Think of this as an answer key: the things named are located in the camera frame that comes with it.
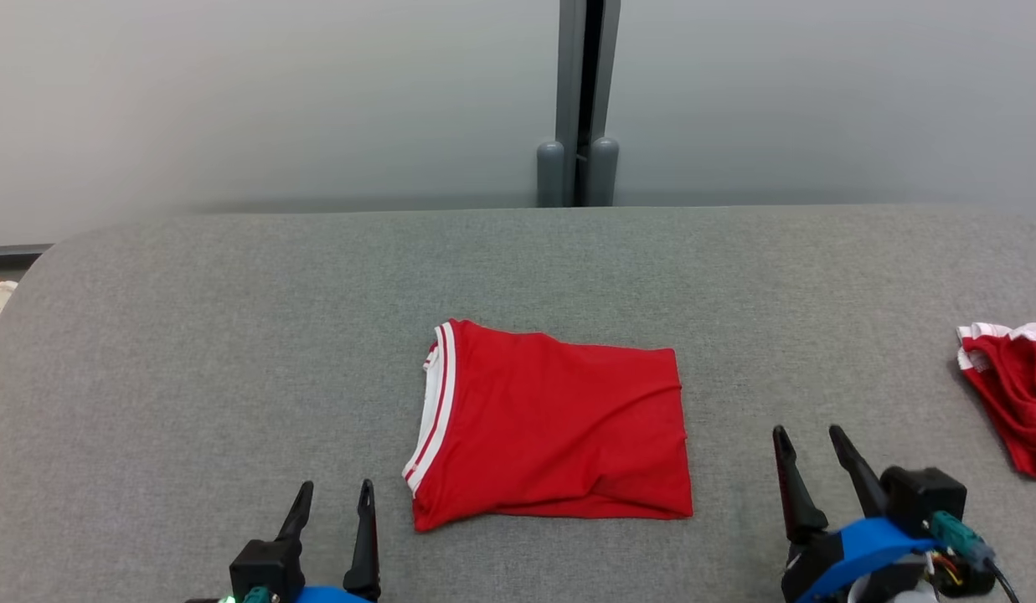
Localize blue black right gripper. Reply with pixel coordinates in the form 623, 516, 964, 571
772, 425, 937, 603

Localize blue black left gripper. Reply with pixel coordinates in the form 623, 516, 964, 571
275, 479, 381, 603

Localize red shirt with white trim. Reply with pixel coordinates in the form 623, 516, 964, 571
402, 318, 694, 533

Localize black round right gripper motor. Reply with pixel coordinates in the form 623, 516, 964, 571
936, 553, 996, 598

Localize red shorts with white stripe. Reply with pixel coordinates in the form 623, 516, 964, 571
956, 321, 1036, 482

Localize grey partition post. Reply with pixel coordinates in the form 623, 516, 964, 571
536, 0, 623, 208

